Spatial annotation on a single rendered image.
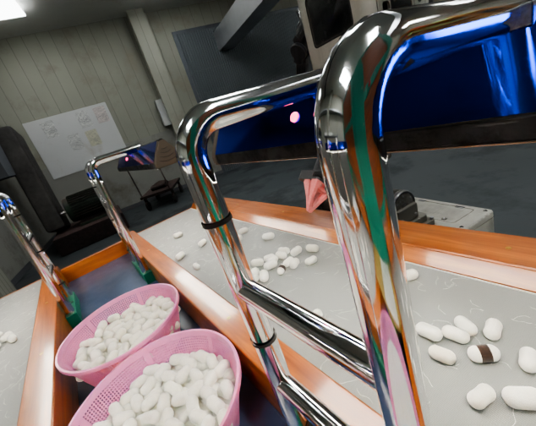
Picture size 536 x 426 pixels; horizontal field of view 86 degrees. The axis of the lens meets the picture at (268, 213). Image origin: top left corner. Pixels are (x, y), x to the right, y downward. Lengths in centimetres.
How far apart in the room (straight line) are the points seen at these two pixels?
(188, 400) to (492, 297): 49
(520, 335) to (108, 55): 699
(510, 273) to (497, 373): 18
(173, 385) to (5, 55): 695
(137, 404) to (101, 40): 685
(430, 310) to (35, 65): 703
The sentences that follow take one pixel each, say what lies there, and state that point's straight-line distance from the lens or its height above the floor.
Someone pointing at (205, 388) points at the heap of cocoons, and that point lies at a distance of 53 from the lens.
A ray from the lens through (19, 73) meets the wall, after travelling 716.
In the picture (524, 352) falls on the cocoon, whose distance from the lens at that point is 48.
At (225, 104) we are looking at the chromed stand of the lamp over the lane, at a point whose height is 111.
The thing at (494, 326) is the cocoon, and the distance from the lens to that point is 50.
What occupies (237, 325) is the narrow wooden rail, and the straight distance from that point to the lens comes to 56.
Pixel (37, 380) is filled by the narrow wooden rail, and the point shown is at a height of 76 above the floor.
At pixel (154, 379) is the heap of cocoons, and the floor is 74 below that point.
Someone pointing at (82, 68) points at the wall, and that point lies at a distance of 702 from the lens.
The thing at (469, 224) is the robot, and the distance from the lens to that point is 134.
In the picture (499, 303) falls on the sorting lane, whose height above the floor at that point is 74.
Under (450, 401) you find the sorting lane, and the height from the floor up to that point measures 74.
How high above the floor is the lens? 110
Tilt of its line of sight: 19 degrees down
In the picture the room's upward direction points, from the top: 18 degrees counter-clockwise
